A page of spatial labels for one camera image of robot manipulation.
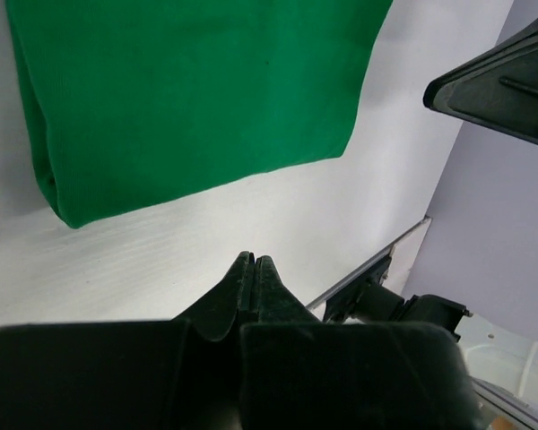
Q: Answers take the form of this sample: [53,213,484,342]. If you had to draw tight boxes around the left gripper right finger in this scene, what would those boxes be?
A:
[239,255,483,430]

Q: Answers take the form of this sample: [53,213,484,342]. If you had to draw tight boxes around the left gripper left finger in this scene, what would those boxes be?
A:
[0,252,255,429]

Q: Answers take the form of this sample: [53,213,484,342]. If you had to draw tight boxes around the aluminium table rail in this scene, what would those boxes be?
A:
[306,216,432,319]

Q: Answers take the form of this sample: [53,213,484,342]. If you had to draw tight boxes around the green t shirt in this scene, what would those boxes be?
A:
[5,1,391,228]

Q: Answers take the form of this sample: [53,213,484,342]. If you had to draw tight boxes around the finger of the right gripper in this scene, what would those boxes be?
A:
[423,18,538,145]

